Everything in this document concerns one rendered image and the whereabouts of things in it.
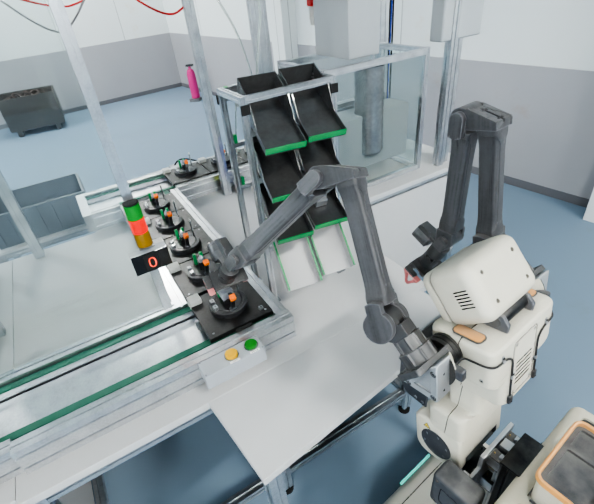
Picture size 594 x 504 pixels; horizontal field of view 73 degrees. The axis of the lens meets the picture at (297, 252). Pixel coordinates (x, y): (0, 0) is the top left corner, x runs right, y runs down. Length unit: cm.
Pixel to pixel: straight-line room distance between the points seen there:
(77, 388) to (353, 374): 89
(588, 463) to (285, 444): 76
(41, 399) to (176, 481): 95
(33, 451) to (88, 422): 15
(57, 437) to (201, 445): 107
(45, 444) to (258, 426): 59
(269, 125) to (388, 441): 162
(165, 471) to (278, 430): 114
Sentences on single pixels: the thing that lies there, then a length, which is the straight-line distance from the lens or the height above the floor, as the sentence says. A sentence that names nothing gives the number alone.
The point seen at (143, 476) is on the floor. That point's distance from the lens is 238.
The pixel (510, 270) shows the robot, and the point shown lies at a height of 134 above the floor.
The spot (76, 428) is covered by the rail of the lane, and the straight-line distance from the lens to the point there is 142.
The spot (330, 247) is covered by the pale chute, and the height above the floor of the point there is 106.
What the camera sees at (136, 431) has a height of 86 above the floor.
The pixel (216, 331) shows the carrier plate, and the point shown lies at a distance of 143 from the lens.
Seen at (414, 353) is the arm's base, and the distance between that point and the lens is 97.
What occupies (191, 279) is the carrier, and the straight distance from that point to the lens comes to 168.
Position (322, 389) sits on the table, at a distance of 136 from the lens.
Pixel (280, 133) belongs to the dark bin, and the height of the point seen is 154.
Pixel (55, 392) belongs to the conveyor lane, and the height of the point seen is 92.
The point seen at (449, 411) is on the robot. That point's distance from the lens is 130.
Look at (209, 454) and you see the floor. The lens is 232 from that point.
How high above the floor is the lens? 195
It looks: 35 degrees down
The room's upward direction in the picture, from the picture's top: 6 degrees counter-clockwise
